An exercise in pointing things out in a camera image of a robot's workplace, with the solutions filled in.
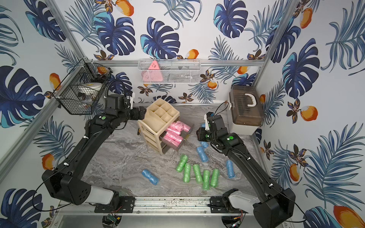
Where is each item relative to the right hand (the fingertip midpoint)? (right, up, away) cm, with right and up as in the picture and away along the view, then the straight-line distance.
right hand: (199, 131), depth 78 cm
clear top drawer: (-8, -3, +10) cm, 13 cm away
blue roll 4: (+20, -23, +8) cm, 31 cm away
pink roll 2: (-14, -3, +2) cm, 14 cm away
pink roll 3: (-16, -6, 0) cm, 16 cm away
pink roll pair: (-8, +2, +6) cm, 11 cm away
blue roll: (+6, -10, +17) cm, 21 cm away
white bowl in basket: (-61, +24, +2) cm, 66 cm away
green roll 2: (0, -24, +8) cm, 25 cm away
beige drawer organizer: (-23, +8, +2) cm, 24 cm away
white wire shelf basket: (-17, +41, +25) cm, 51 cm away
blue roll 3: (-26, -28, +3) cm, 38 cm away
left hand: (-34, +14, -1) cm, 36 cm away
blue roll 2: (+3, -16, +13) cm, 20 cm away
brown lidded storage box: (+35, +13, +21) cm, 43 cm away
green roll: (-7, -26, +6) cm, 27 cm away
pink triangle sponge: (-28, +35, +12) cm, 47 cm away
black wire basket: (-71, +20, -2) cm, 74 cm away
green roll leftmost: (-9, -19, +10) cm, 23 cm away
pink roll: (-15, +3, +6) cm, 16 cm away
